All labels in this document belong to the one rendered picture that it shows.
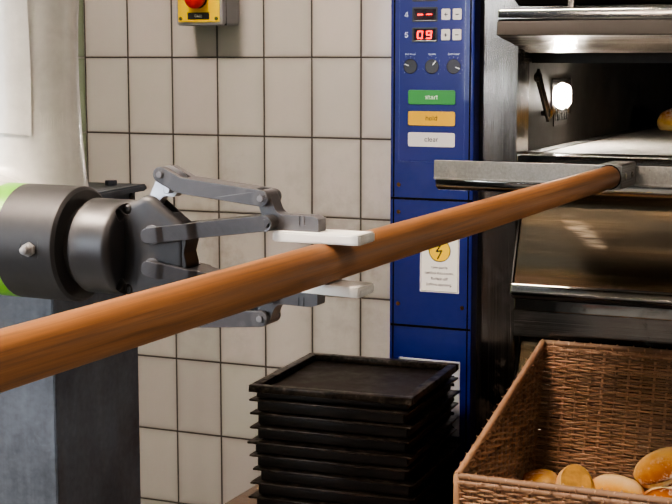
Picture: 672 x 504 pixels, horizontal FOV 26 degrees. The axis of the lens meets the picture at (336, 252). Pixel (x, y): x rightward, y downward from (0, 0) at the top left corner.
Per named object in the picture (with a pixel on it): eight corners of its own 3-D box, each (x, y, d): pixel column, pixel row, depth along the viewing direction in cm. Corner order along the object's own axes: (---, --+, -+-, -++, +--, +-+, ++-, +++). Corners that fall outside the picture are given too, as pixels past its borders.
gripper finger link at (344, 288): (271, 280, 108) (271, 290, 108) (359, 288, 105) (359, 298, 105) (289, 274, 110) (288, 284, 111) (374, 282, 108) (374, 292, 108)
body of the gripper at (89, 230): (113, 187, 118) (215, 192, 115) (115, 290, 119) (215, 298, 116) (61, 195, 111) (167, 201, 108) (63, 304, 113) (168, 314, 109)
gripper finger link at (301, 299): (255, 286, 109) (255, 325, 110) (317, 292, 107) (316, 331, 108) (264, 283, 110) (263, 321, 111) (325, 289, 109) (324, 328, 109)
